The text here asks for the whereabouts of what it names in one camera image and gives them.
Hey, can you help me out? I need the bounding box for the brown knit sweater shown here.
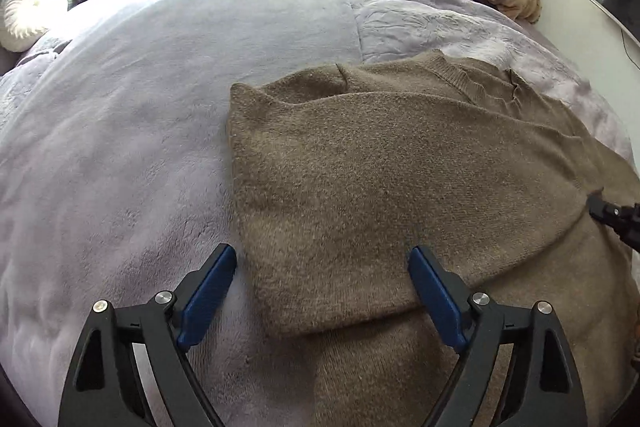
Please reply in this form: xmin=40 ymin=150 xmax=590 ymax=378
xmin=226 ymin=49 xmax=640 ymax=427

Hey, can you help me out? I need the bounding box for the white round pillow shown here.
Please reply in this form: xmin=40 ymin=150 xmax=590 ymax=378
xmin=0 ymin=0 xmax=69 ymax=52

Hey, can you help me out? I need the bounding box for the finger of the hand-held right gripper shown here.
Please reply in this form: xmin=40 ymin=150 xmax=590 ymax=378
xmin=587 ymin=190 xmax=640 ymax=253

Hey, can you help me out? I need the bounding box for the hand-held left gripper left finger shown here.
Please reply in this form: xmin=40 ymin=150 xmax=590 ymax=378
xmin=58 ymin=243 xmax=238 ymax=427

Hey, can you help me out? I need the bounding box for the black television cable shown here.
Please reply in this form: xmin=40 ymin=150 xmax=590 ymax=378
xmin=620 ymin=27 xmax=640 ymax=70

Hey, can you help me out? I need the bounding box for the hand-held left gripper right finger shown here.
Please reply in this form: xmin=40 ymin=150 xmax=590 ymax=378
xmin=407 ymin=245 xmax=590 ymax=427

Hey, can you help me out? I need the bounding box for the lavender quilted bed cover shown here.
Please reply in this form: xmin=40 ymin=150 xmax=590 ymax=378
xmin=0 ymin=0 xmax=640 ymax=427

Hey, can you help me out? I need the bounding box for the pale lavender fleece blanket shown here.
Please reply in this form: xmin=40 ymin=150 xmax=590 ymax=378
xmin=0 ymin=0 xmax=363 ymax=427

